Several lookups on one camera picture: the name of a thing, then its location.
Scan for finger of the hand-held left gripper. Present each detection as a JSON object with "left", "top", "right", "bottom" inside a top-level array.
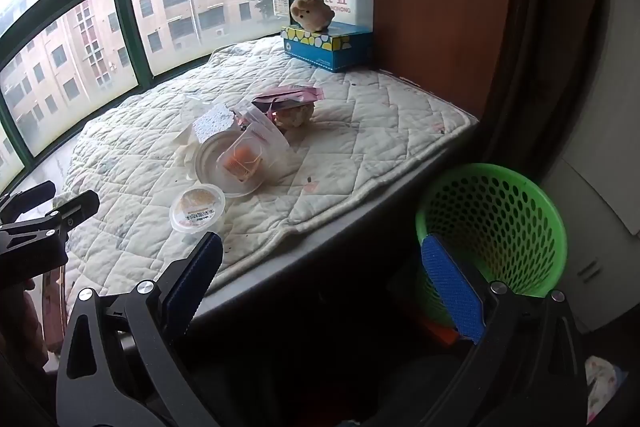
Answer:
[
  {"left": 49, "top": 189, "right": 101, "bottom": 234},
  {"left": 0, "top": 181, "right": 57, "bottom": 224}
]

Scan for white quilted mat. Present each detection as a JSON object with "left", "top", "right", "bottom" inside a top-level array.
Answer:
[{"left": 64, "top": 38, "right": 480, "bottom": 295}]

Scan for clear plastic pudding cup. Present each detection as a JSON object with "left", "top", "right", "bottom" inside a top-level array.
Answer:
[{"left": 169, "top": 185, "right": 226, "bottom": 234}]

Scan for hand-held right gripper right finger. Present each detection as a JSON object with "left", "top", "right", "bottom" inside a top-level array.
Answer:
[{"left": 421, "top": 233, "right": 593, "bottom": 427}]

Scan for green plastic mesh basket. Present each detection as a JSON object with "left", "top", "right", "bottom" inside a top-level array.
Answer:
[{"left": 415, "top": 163, "right": 568, "bottom": 328}]

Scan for clear container with orange food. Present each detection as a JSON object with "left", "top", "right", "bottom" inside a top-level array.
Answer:
[{"left": 220, "top": 131, "right": 291, "bottom": 185}]

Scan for beige plush toy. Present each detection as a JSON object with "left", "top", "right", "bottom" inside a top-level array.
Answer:
[{"left": 290, "top": 0, "right": 335, "bottom": 32}]

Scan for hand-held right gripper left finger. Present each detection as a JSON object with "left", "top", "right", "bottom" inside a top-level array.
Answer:
[{"left": 55, "top": 231, "right": 224, "bottom": 427}]

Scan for orange plastic object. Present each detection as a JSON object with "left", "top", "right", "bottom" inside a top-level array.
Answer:
[{"left": 425, "top": 317, "right": 461, "bottom": 344}]

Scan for blue patterned tissue box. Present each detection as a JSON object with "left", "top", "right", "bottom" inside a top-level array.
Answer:
[{"left": 280, "top": 21, "right": 373, "bottom": 74}]

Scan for white cabinet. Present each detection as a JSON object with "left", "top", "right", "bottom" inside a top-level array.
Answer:
[{"left": 540, "top": 0, "right": 640, "bottom": 333}]

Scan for pink cloth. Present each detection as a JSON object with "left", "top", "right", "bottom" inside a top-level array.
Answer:
[{"left": 42, "top": 267, "right": 68, "bottom": 353}]

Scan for floral cloth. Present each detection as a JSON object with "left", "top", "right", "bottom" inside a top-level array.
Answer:
[{"left": 585, "top": 356, "right": 628, "bottom": 408}]

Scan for brown wooden cabinet panel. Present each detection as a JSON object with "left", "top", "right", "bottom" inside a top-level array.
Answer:
[{"left": 372, "top": 0, "right": 516, "bottom": 120}]

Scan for white paper napkin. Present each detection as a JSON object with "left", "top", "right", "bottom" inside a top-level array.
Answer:
[{"left": 175, "top": 127, "right": 201, "bottom": 180}]

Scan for pink foil wrapper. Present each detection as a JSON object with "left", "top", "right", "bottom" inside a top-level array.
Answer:
[{"left": 251, "top": 85, "right": 326, "bottom": 118}]

